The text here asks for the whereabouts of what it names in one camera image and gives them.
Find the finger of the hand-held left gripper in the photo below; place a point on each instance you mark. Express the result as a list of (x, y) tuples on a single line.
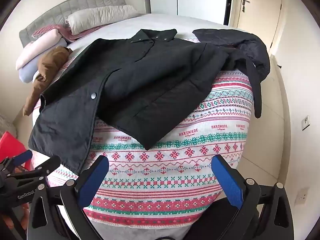
[(22, 158), (48, 166)]

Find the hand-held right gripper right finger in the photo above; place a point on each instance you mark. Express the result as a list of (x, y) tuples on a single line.
[(230, 182)]

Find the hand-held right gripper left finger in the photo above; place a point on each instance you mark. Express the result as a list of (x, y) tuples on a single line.
[(95, 177)]

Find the black snap-button jacket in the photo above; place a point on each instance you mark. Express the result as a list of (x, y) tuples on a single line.
[(150, 80)]

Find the red bag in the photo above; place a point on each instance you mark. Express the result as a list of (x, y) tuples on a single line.
[(10, 142)]

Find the white fluffy cloth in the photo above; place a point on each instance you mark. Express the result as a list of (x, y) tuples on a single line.
[(6, 123)]

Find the red green patterned blanket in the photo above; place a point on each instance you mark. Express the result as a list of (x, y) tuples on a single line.
[(162, 180)]

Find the light blue rolled pillow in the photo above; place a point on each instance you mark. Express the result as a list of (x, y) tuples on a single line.
[(27, 72)]

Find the brown cushion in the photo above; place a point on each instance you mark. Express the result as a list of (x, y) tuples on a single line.
[(52, 60)]

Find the pink rolled pillow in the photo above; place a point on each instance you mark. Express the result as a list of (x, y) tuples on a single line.
[(37, 47)]

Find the pink quilted pillow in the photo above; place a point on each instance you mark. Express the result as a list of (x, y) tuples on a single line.
[(65, 33)]

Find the dark quilted coat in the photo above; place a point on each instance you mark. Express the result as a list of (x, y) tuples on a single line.
[(250, 52)]

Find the grey padded headboard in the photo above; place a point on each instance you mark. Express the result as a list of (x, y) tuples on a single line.
[(62, 7)]

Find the white pillow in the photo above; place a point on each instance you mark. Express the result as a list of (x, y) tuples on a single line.
[(100, 17)]

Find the cream door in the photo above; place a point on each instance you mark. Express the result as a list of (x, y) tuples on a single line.
[(260, 17)]

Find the white grey wardrobe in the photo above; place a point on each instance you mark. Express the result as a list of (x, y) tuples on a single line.
[(195, 0)]

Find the white wall socket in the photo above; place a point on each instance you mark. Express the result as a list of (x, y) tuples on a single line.
[(300, 198), (305, 123)]

